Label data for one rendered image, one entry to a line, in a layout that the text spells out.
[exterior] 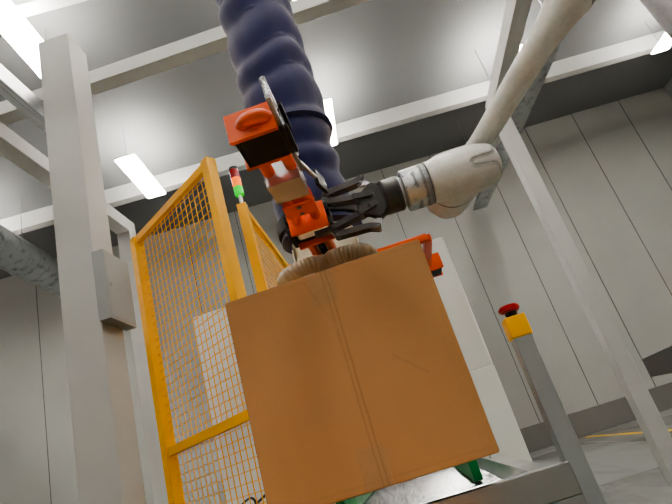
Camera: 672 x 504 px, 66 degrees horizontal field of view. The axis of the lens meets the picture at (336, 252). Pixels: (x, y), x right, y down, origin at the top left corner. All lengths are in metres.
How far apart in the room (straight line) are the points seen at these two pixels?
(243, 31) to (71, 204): 1.19
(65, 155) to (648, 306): 10.47
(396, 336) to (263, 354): 0.25
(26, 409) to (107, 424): 9.89
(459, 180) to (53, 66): 2.30
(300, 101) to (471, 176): 0.60
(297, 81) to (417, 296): 0.78
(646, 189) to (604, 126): 1.66
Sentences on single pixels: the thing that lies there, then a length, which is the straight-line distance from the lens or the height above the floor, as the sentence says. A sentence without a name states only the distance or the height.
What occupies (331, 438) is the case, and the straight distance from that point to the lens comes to 0.96.
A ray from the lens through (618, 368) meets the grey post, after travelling 4.25.
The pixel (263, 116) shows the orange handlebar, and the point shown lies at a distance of 0.77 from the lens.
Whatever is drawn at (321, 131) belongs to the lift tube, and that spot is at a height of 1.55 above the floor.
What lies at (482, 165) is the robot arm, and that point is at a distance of 1.09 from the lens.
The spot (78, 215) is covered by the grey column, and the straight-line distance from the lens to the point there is 2.45.
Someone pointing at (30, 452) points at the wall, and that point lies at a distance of 11.84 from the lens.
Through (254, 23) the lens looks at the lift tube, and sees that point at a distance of 1.67.
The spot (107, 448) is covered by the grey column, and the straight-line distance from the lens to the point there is 2.13.
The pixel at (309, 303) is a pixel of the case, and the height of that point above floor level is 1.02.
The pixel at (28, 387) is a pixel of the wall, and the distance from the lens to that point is 12.07.
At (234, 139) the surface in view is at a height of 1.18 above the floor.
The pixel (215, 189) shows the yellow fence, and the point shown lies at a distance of 2.31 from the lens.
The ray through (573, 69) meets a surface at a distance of 10.86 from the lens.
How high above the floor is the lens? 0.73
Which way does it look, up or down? 21 degrees up
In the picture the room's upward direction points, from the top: 17 degrees counter-clockwise
